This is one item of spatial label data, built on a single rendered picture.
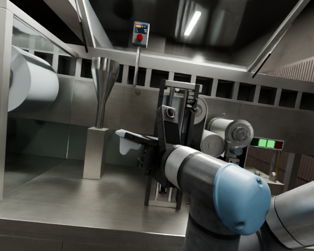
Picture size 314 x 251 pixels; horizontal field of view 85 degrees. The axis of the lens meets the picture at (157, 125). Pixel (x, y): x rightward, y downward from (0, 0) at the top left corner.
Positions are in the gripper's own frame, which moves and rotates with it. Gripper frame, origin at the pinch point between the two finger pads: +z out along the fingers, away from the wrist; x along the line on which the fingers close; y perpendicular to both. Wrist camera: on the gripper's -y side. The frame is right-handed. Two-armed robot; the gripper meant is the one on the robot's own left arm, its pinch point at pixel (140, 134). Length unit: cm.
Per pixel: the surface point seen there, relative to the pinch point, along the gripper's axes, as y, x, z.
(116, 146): 19, 17, 67
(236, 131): -10, 53, 7
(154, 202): 29.4, 21.5, 14.0
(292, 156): -5, 150, 18
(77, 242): 43.4, -6.5, 13.9
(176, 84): -21.6, 16.5, 12.8
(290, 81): -55, 109, 15
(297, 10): -74, 64, 0
